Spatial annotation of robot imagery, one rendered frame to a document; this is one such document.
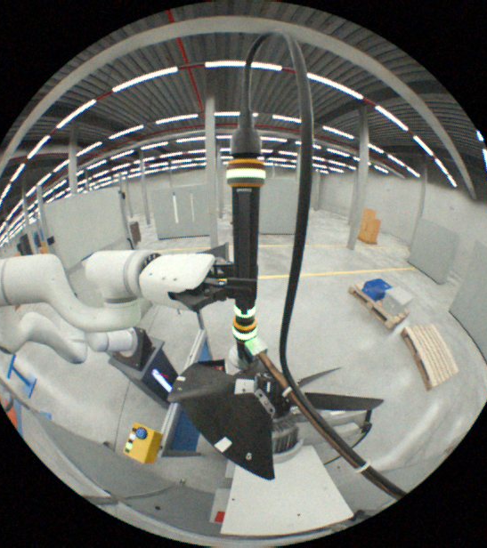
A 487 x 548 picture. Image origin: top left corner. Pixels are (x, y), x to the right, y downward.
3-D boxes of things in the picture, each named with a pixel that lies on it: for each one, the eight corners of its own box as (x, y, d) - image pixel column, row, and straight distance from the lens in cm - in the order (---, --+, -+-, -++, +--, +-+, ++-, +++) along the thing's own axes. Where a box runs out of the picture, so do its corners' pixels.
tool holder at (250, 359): (271, 367, 38) (277, 342, 29) (242, 382, 36) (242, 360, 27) (249, 340, 41) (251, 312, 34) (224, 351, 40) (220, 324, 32)
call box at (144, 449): (155, 463, 87) (143, 463, 78) (135, 454, 92) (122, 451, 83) (165, 434, 86) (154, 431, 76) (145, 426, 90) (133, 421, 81)
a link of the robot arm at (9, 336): (88, 327, 90) (94, 362, 87) (71, 332, 97) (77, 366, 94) (1, 283, 59) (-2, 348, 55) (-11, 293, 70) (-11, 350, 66)
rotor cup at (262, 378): (298, 414, 62) (303, 378, 57) (255, 420, 55) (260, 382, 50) (279, 398, 73) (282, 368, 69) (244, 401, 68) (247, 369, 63)
